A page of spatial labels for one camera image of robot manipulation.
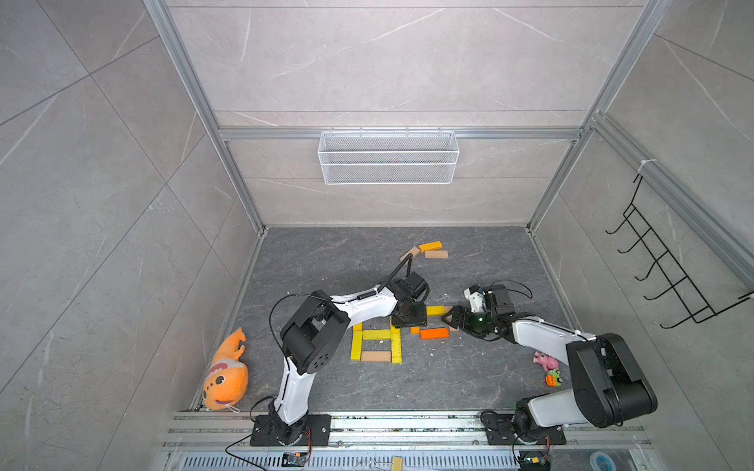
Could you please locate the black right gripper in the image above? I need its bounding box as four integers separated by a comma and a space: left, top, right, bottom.
443, 305, 497, 337

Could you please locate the yellow block angled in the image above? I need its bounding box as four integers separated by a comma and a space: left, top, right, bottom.
426, 306, 448, 317

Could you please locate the tan wooden block angled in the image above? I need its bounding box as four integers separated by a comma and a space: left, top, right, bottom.
401, 246, 421, 261

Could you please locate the lime yellow block long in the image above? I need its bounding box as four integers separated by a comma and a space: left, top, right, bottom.
362, 330, 393, 341

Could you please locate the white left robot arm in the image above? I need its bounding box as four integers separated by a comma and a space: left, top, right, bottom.
268, 272, 430, 445

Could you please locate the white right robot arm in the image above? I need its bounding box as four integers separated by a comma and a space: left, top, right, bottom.
442, 285, 658, 439

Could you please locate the amber yellow block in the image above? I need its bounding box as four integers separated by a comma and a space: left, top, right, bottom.
418, 241, 443, 253

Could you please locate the pink toy figure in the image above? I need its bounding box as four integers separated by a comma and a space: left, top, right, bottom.
532, 352, 560, 373

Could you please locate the orange green toy car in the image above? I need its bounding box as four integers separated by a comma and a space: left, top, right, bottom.
545, 369, 563, 388

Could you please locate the orange plush toy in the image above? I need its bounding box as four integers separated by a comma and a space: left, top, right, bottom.
201, 328, 249, 411

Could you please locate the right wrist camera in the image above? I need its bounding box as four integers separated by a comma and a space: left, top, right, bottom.
463, 285, 488, 315

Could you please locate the white wire mesh basket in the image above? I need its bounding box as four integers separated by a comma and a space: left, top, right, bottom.
317, 131, 459, 186

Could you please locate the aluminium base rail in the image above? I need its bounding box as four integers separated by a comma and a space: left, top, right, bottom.
158, 410, 663, 470

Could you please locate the black wire hook rack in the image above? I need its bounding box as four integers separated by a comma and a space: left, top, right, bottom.
605, 176, 753, 330

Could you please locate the aluminium frame post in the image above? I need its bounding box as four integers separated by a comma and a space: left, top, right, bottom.
145, 0, 265, 235

